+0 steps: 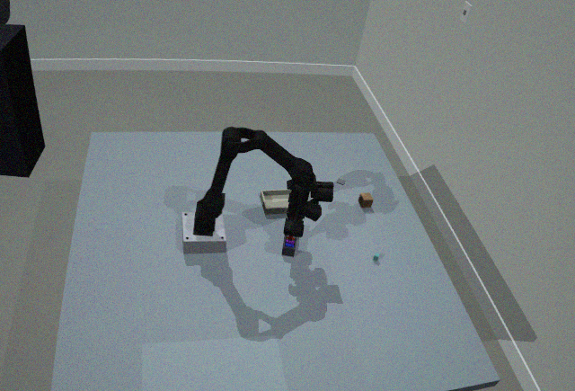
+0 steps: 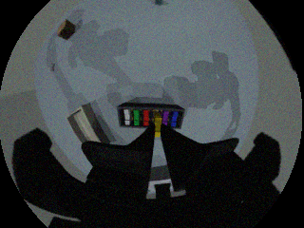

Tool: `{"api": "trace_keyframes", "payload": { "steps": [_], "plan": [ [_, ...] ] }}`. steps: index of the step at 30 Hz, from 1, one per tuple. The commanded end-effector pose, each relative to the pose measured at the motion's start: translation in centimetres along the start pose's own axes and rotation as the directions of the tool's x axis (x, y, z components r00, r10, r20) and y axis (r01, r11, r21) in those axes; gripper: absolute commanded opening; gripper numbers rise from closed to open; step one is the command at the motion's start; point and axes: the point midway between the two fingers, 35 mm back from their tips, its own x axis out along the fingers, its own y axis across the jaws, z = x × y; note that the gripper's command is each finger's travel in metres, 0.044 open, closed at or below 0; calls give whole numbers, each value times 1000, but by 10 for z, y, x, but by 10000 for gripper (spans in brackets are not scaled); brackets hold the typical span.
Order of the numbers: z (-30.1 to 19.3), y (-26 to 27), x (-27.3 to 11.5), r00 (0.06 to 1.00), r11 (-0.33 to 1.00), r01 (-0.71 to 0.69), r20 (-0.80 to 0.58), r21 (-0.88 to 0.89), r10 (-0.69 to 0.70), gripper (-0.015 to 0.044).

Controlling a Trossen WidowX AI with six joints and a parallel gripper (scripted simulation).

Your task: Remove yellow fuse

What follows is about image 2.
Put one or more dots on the brown cube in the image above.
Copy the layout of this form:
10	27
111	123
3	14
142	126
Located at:
66	30

